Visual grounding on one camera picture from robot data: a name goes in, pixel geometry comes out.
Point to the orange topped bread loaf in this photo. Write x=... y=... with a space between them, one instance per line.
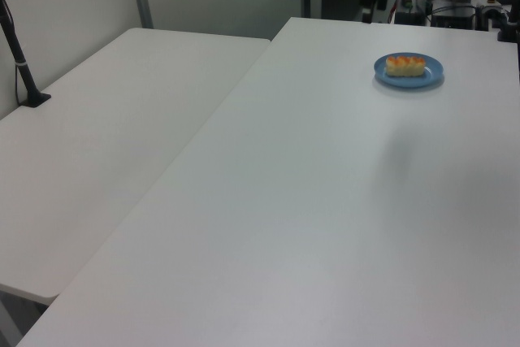
x=405 y=66

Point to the blue round plate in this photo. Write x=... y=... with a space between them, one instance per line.
x=410 y=81

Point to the black clamp stand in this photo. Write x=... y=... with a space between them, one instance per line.
x=510 y=26

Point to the black camera stand pole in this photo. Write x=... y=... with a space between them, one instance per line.
x=18 y=58

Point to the black electronics box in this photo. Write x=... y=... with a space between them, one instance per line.
x=453 y=18

